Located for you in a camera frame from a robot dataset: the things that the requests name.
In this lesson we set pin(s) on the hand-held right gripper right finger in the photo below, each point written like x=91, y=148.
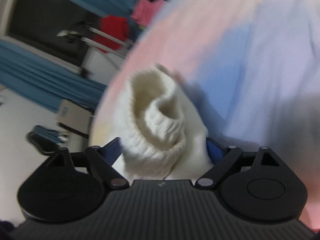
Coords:
x=214, y=150

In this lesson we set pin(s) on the garment steamer stand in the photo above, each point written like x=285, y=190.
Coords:
x=72, y=33

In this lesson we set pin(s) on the black curtain holder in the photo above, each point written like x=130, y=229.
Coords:
x=85, y=72

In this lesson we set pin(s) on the red cloth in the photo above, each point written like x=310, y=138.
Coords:
x=112, y=30

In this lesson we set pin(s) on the white sweatpants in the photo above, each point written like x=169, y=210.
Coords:
x=155, y=130

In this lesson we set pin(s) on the beige and black chair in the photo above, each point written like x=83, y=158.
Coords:
x=72, y=117

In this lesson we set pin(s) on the pink cloth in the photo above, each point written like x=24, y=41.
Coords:
x=145, y=11

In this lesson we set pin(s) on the pastel rainbow bed sheet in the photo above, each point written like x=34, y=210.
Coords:
x=250, y=67

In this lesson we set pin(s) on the dark window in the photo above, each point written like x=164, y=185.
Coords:
x=37, y=17

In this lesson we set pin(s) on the wavy black-framed mirror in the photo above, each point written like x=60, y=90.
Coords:
x=42, y=137

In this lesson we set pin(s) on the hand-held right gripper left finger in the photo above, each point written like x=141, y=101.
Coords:
x=113, y=150

